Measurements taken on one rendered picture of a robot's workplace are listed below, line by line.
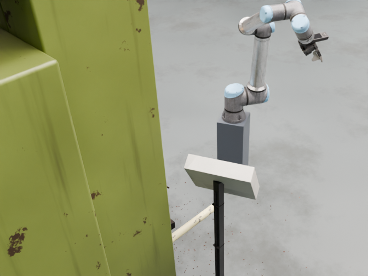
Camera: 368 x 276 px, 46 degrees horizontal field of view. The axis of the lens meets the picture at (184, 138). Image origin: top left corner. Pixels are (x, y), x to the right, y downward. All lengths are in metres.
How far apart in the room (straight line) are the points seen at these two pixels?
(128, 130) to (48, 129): 0.44
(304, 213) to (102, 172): 2.12
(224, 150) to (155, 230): 1.51
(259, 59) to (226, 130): 0.64
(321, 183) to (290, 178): 0.25
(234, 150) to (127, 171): 1.79
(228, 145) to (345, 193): 1.04
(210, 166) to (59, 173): 0.83
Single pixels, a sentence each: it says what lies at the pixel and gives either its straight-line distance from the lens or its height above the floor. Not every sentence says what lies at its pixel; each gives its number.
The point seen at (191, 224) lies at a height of 0.64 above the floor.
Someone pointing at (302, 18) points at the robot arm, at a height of 1.66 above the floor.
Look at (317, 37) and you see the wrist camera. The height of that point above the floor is 1.51.
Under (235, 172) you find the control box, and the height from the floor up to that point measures 1.18.
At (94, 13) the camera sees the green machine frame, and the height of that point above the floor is 2.04.
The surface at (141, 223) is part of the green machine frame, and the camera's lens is 2.17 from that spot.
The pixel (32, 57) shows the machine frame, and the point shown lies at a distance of 1.45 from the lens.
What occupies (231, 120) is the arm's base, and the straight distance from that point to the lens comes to 3.45.
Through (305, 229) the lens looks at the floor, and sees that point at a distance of 3.50.
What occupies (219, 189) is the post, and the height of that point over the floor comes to 1.04.
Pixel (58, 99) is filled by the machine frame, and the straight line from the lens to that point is 1.46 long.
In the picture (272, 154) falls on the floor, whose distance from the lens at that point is 4.14.
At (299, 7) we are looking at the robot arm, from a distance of 2.56.
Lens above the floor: 2.55
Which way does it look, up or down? 36 degrees down
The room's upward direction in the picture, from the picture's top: 4 degrees counter-clockwise
